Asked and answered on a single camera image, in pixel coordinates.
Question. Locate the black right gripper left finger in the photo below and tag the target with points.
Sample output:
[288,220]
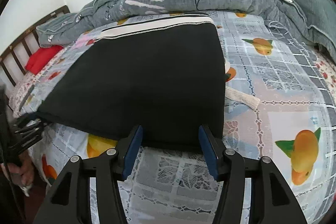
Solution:
[68,199]

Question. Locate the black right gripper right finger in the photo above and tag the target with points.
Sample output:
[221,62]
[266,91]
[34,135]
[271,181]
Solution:
[272,200]

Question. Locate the black pants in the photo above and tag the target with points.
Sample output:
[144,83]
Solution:
[166,75]

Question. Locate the person's left hand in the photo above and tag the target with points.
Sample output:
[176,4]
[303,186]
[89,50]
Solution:
[22,174]

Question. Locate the dark wooden headboard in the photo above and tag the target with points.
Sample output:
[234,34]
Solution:
[9,52]

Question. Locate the red pillow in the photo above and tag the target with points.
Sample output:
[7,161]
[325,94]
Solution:
[41,58]

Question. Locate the fruit-print plastic bed cover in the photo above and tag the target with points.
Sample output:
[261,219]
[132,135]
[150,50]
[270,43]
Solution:
[296,89]

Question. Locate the grey floral quilt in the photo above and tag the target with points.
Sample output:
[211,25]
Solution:
[312,21]

